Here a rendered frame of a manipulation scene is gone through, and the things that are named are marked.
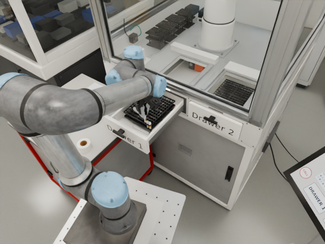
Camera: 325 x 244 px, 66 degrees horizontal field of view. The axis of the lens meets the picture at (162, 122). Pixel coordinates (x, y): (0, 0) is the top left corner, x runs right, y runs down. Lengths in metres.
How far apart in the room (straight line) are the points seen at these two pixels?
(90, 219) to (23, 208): 1.23
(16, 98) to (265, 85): 0.84
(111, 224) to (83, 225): 0.14
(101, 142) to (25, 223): 1.05
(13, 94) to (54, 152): 0.23
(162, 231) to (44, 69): 1.26
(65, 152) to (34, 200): 1.50
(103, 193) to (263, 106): 0.72
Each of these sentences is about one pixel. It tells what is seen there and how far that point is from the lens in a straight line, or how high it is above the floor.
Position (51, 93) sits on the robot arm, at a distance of 0.59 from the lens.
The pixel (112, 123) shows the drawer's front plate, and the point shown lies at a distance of 1.25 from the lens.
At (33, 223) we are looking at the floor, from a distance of 2.18.
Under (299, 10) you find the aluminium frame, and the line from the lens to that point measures 0.91.
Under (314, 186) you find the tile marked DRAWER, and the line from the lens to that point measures 1.01.
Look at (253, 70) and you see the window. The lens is 1.07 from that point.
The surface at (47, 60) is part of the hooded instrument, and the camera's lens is 1.82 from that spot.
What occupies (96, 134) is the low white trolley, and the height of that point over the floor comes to 0.76.
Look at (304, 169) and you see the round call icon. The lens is 1.03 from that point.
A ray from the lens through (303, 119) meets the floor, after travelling 2.78.
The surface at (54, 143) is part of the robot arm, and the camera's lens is 0.76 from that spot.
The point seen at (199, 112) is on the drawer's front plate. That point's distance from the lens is 1.29.
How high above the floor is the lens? 1.80
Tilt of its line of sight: 47 degrees down
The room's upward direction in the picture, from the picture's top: 3 degrees counter-clockwise
